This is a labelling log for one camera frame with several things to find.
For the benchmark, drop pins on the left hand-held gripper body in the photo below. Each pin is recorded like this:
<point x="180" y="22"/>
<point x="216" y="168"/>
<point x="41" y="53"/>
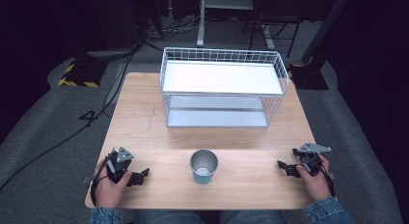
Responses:
<point x="119" y="166"/>

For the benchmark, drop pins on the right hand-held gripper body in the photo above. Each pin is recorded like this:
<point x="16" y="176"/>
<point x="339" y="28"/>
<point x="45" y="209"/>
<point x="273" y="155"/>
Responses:
<point x="309" y="159"/>

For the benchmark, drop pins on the blue metal cup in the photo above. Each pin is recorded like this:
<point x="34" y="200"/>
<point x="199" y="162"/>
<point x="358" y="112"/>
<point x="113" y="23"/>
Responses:
<point x="204" y="174"/>

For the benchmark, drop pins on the person's right hand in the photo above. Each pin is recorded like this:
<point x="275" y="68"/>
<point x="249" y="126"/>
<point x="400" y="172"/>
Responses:
<point x="318" y="185"/>

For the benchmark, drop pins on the person's left hand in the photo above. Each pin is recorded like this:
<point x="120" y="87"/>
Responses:
<point x="109" y="191"/>

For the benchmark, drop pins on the person's left leg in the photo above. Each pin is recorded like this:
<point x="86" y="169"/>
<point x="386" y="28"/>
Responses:
<point x="170" y="217"/>

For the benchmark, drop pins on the person's leg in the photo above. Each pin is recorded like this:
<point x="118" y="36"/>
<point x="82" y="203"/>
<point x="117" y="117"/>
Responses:
<point x="252" y="217"/>
<point x="170" y="217"/>

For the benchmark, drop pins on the person's right leg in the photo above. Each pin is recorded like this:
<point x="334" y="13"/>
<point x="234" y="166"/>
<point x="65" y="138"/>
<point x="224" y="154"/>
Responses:
<point x="252" y="217"/>

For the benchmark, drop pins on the black yellow-striped stand base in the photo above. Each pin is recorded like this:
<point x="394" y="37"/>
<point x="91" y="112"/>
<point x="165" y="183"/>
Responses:
<point x="308" y="77"/>
<point x="82" y="74"/>

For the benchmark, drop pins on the black slanted stand pole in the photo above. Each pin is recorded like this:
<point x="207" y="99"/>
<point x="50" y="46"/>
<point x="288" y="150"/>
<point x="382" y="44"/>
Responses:
<point x="324" y="27"/>

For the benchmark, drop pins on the black metal chair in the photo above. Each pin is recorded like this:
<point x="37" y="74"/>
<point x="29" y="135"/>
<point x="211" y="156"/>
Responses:
<point x="276" y="14"/>

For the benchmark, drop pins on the grey table edge bracket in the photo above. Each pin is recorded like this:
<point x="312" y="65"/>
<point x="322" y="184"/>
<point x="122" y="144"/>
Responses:
<point x="331" y="176"/>
<point x="87" y="179"/>

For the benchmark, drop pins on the white desk frame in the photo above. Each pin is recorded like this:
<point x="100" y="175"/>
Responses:
<point x="201" y="21"/>

